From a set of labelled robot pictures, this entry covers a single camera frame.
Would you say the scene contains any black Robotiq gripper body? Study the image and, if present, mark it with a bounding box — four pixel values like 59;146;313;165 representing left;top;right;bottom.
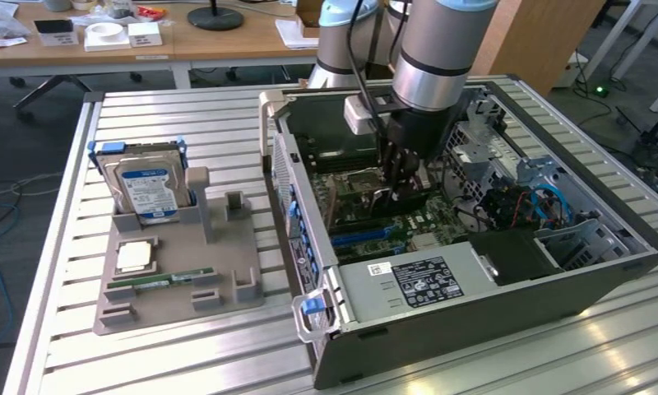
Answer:
385;98;466;161

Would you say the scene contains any CPU socket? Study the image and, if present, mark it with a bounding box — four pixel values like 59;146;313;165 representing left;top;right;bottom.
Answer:
345;168;385;194

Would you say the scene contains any metal disk bay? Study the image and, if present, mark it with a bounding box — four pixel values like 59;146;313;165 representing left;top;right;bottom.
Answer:
444;98;533;198

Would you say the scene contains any green motherboard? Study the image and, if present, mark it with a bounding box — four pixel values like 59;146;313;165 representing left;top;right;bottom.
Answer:
307;151;473;264

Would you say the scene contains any black power plug block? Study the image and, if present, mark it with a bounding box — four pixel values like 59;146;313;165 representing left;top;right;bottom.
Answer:
480;188;522;230

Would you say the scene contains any wooden cabinet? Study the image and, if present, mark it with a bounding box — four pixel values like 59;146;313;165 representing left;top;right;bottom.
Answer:
470;0;608;95

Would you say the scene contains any grey power supply unit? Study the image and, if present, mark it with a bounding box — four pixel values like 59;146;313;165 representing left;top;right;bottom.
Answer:
337;241;498;324

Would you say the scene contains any white paper stack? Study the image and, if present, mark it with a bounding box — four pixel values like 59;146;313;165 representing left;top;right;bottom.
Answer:
276;18;320;50

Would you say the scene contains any brown cardboard box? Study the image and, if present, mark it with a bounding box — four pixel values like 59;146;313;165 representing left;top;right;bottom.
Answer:
295;0;330;28

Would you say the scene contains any open grey PC case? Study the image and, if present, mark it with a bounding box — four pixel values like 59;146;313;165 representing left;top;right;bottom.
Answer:
257;80;658;391

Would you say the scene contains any grey parts rack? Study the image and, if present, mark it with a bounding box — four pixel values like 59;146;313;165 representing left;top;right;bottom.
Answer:
91;166;268;337

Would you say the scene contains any black lamp base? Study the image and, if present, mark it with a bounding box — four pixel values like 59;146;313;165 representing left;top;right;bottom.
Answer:
187;0;247;32

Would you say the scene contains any hard disk with blue caddy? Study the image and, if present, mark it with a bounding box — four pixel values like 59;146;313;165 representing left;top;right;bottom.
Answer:
87;137;191;225

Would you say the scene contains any green RAM stick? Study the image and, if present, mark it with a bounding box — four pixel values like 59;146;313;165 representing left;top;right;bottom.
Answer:
108;267;216;289

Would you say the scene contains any silver CPU chip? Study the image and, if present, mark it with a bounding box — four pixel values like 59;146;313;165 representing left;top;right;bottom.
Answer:
115;242;159;272

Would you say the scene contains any small white box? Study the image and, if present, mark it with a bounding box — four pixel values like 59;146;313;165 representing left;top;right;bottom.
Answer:
128;21;163;49

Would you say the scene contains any red packet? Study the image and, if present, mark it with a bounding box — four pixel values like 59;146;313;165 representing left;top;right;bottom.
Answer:
135;4;169;21

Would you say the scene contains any white tape roll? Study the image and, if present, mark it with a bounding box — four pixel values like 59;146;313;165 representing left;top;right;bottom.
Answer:
84;22;133;53

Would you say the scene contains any black furniture leg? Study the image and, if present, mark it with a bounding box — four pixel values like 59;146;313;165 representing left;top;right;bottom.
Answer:
13;73;95;121

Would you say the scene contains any black and white box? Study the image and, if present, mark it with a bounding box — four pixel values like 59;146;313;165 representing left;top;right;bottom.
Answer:
35;19;79;47

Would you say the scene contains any wooden desk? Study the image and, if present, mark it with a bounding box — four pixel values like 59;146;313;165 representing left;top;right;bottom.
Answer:
0;0;330;90

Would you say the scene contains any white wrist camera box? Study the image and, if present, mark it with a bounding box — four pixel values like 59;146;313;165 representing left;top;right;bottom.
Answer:
344;95;382;136

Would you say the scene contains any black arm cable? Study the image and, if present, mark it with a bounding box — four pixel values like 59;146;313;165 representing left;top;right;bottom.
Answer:
345;0;390;137

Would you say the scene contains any blue disk wire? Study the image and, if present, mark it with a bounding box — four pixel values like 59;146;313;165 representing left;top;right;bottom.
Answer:
529;184;574;227

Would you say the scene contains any white switch box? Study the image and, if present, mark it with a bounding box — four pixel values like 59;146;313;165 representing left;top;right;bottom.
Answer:
562;61;581;90

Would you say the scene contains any white table frame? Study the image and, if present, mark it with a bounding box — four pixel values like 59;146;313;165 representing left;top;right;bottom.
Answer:
581;0;658;112

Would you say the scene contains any white floor cable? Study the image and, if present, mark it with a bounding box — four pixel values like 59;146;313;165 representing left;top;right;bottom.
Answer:
0;172;61;197

